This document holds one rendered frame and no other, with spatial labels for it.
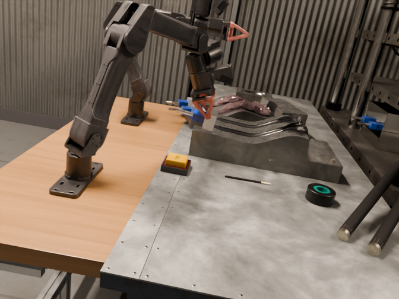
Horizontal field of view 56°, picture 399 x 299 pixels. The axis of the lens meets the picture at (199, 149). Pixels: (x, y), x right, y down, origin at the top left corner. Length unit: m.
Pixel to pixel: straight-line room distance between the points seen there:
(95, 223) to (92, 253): 0.10
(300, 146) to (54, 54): 2.73
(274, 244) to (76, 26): 2.91
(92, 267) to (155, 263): 0.12
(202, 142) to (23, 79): 2.73
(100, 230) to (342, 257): 0.53
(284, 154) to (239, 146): 0.15
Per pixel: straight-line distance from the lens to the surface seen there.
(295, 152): 1.24
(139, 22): 0.96
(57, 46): 3.57
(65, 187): 0.97
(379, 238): 0.98
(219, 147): 1.23
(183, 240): 0.82
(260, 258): 0.82
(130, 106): 1.53
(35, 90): 3.74
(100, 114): 0.96
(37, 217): 0.88
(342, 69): 2.53
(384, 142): 1.89
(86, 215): 0.88
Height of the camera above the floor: 1.26
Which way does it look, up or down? 21 degrees down
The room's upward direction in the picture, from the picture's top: 10 degrees clockwise
